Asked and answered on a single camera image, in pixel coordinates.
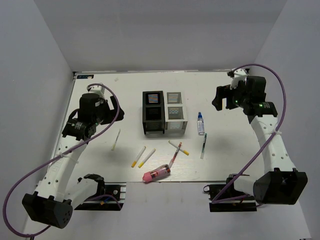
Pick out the left corner label sticker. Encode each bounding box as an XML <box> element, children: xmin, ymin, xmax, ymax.
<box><xmin>76</xmin><ymin>74</ymin><xmax>94</xmax><ymax>79</ymax></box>

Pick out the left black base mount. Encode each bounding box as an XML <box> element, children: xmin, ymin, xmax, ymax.
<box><xmin>75</xmin><ymin>182</ymin><xmax>127</xmax><ymax>212</ymax></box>

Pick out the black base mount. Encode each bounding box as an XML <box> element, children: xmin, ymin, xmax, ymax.
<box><xmin>75</xmin><ymin>182</ymin><xmax>127</xmax><ymax>212</ymax></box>
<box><xmin>203</xmin><ymin>183</ymin><xmax>257</xmax><ymax>213</ymax></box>

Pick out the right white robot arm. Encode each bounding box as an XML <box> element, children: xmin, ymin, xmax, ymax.
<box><xmin>212</xmin><ymin>76</ymin><xmax>308</xmax><ymax>205</ymax></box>

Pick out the red pen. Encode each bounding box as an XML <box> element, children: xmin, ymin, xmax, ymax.
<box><xmin>168</xmin><ymin>142</ymin><xmax>182</xmax><ymax>168</ymax></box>

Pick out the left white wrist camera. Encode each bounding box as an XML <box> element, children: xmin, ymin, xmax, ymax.
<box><xmin>87</xmin><ymin>85</ymin><xmax>105</xmax><ymax>99</ymax></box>

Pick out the small blue spray bottle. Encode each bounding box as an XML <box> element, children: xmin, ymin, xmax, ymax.
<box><xmin>197</xmin><ymin>112</ymin><xmax>205</xmax><ymax>136</ymax></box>

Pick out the white yellow marker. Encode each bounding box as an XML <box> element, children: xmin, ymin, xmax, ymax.
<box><xmin>138</xmin><ymin>148</ymin><xmax>156</xmax><ymax>168</ymax></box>
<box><xmin>168</xmin><ymin>140</ymin><xmax>189</xmax><ymax>156</ymax></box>
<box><xmin>111</xmin><ymin>129</ymin><xmax>121</xmax><ymax>151</ymax></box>
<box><xmin>131</xmin><ymin>146</ymin><xmax>146</xmax><ymax>168</ymax></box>

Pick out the white slatted organizer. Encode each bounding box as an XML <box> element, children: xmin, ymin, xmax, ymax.
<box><xmin>164</xmin><ymin>91</ymin><xmax>188</xmax><ymax>135</ymax></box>

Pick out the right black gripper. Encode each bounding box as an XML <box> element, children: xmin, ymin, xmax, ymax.
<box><xmin>212</xmin><ymin>80</ymin><xmax>250</xmax><ymax>111</ymax></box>

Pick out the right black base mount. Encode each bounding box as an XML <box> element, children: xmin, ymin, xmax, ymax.
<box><xmin>203</xmin><ymin>183</ymin><xmax>257</xmax><ymax>213</ymax></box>

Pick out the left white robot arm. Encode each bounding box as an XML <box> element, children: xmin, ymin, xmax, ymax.
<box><xmin>22</xmin><ymin>92</ymin><xmax>124</xmax><ymax>229</ymax></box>

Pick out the black slatted organizer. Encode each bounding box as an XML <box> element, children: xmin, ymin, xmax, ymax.
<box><xmin>142</xmin><ymin>90</ymin><xmax>166</xmax><ymax>135</ymax></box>

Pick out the green capped pen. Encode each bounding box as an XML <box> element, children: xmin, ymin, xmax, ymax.
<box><xmin>200</xmin><ymin>133</ymin><xmax>207</xmax><ymax>160</ymax></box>

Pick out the pink pencil case tube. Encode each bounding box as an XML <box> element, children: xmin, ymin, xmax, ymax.
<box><xmin>142</xmin><ymin>164</ymin><xmax>171</xmax><ymax>183</ymax></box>

